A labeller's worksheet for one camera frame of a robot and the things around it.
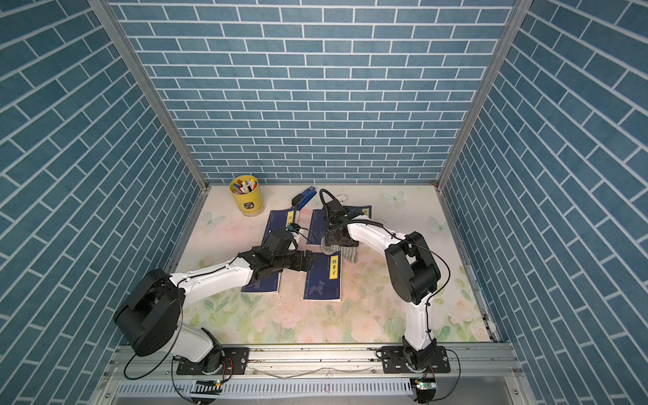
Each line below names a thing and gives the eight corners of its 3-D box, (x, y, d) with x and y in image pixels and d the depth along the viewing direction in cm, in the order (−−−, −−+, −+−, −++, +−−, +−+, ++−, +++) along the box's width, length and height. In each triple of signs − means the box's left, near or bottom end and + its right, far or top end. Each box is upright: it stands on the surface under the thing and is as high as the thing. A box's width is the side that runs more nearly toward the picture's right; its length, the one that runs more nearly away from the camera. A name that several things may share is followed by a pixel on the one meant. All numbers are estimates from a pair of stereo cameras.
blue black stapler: (291, 206, 114) (290, 200, 111) (309, 189, 121) (308, 183, 118) (299, 210, 112) (298, 205, 109) (316, 193, 119) (316, 187, 116)
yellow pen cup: (235, 218, 110) (224, 196, 99) (242, 197, 118) (233, 174, 107) (262, 219, 110) (253, 196, 99) (267, 197, 118) (260, 175, 107)
